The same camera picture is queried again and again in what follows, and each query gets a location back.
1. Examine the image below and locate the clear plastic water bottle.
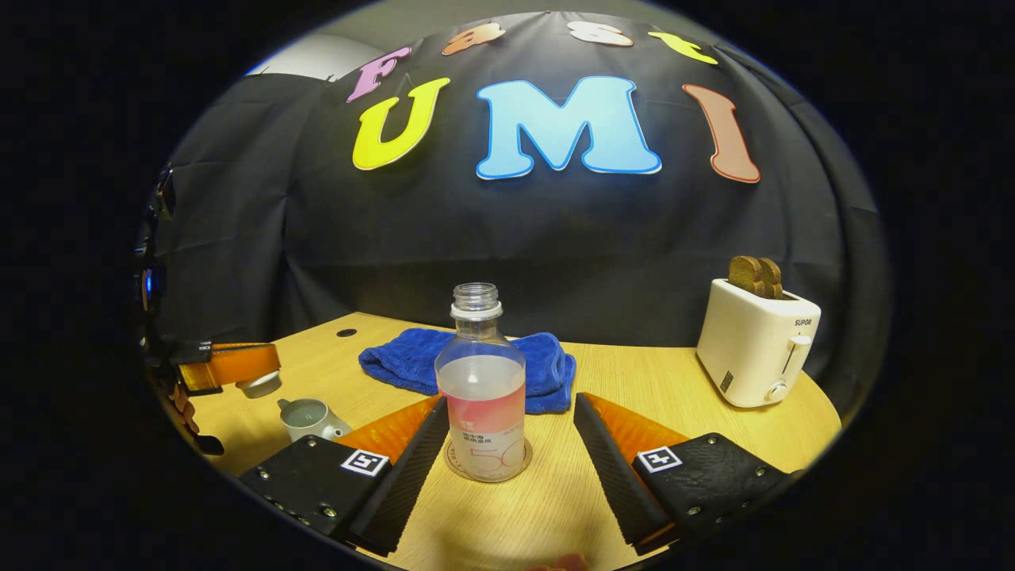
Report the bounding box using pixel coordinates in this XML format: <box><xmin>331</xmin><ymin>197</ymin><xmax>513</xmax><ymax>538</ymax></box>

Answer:
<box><xmin>435</xmin><ymin>282</ymin><xmax>527</xmax><ymax>483</ymax></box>

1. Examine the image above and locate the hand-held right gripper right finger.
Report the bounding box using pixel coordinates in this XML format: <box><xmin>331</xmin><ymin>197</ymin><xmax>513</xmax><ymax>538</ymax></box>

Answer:
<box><xmin>573</xmin><ymin>392</ymin><xmax>802</xmax><ymax>558</ymax></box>

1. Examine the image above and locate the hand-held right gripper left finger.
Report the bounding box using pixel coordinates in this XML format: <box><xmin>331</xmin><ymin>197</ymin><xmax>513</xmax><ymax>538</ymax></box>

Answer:
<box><xmin>238</xmin><ymin>395</ymin><xmax>451</xmax><ymax>558</ymax></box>

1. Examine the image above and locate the black backdrop cloth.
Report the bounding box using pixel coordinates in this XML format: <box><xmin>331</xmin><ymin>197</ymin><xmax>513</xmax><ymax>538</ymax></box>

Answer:
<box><xmin>151</xmin><ymin>10</ymin><xmax>887</xmax><ymax>417</ymax></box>

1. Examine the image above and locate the white toaster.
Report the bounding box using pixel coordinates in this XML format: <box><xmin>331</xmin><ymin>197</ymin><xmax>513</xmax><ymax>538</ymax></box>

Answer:
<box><xmin>696</xmin><ymin>278</ymin><xmax>822</xmax><ymax>409</ymax></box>

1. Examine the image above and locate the round wooden coaster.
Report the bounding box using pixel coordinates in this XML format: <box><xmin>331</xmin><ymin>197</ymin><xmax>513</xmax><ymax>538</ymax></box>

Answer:
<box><xmin>444</xmin><ymin>432</ymin><xmax>534</xmax><ymax>483</ymax></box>

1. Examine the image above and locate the blue towel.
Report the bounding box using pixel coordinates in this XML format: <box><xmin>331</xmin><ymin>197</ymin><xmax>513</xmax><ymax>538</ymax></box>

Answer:
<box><xmin>358</xmin><ymin>328</ymin><xmax>577</xmax><ymax>415</ymax></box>

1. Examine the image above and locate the white ceramic teacup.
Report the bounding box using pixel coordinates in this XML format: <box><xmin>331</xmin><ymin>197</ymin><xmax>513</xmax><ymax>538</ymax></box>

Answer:
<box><xmin>277</xmin><ymin>397</ymin><xmax>353</xmax><ymax>443</ymax></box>

